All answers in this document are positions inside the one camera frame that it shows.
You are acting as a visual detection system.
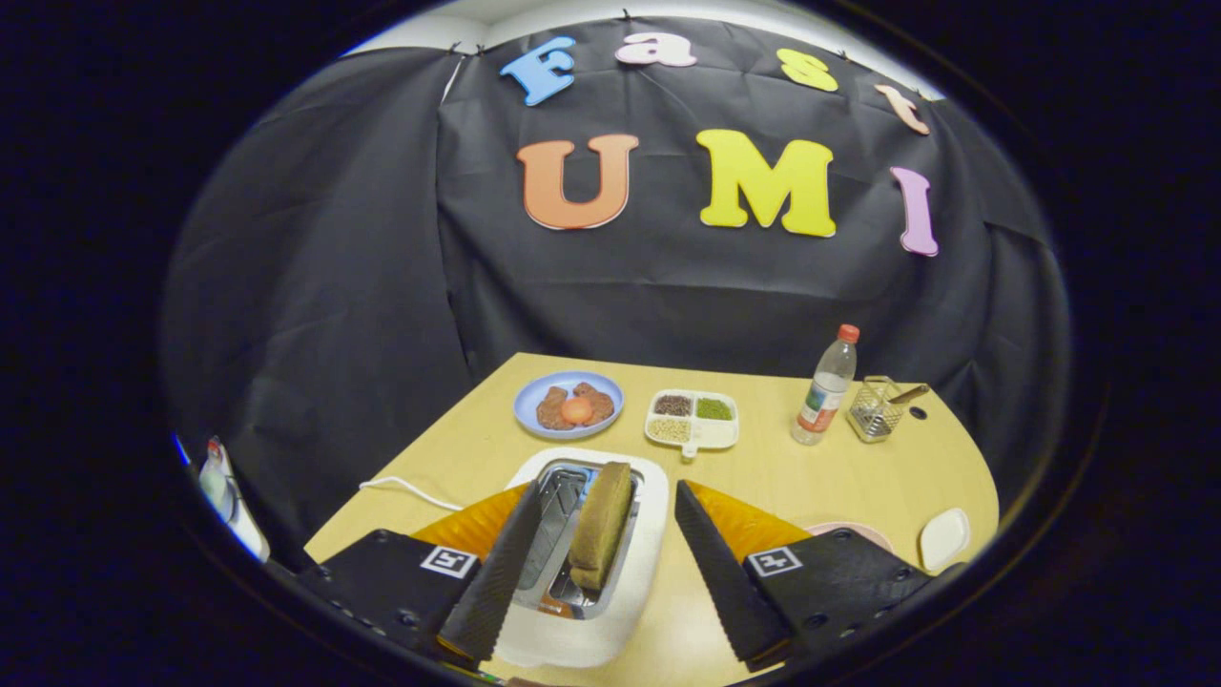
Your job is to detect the white toaster cable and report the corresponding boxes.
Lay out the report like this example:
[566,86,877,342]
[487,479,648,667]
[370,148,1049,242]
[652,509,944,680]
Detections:
[359,475,466,513]

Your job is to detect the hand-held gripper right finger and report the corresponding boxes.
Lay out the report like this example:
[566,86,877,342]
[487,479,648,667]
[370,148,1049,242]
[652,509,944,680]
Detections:
[673,479,966,674]

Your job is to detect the blue round plate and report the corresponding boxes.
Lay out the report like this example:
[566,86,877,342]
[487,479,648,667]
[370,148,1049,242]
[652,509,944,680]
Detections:
[513,370,625,441]

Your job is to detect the white and blue object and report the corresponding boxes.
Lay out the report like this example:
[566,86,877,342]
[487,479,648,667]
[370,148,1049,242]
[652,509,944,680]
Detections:
[196,436,271,564]

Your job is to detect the white toaster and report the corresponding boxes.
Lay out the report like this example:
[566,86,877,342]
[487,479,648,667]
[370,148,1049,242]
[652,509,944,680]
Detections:
[491,447,671,669]

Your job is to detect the metal wire basket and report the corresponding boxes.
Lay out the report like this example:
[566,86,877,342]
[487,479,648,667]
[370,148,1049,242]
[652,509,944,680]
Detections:
[846,375,907,445]

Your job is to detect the brown toasted bread slice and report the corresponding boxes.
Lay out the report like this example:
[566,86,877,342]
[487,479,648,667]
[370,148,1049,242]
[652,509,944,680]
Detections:
[569,462,634,593]

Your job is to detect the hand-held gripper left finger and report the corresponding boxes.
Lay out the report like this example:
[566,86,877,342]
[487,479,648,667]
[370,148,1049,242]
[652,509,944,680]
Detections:
[301,480,547,667]

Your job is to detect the clear plastic water bottle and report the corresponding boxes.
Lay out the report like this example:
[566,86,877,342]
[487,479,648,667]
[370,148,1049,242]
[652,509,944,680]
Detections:
[790,324,860,447]

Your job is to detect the pink round plate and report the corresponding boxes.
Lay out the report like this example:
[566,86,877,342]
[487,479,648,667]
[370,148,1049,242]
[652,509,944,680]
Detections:
[804,521,895,554]

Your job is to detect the white square plate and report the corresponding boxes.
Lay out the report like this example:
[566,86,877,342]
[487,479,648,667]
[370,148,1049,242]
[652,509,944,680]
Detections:
[919,508,972,573]

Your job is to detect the brown meat piece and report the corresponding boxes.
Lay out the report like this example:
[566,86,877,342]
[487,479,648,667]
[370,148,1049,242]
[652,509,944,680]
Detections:
[536,385,573,431]
[572,382,616,427]

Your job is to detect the white divided tray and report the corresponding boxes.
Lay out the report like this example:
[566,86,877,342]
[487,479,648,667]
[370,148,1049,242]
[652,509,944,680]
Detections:
[644,388,740,461]

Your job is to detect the black backdrop cloth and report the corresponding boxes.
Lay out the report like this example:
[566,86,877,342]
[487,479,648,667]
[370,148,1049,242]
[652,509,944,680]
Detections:
[160,19,1069,573]

